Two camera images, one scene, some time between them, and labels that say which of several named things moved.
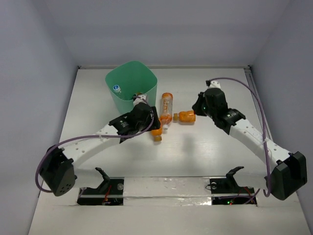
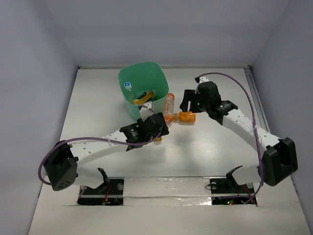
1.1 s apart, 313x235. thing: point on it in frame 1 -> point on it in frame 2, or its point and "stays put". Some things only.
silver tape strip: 167,191 stays put
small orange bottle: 185,116 stays put
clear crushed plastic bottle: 117,88 -> 128,85
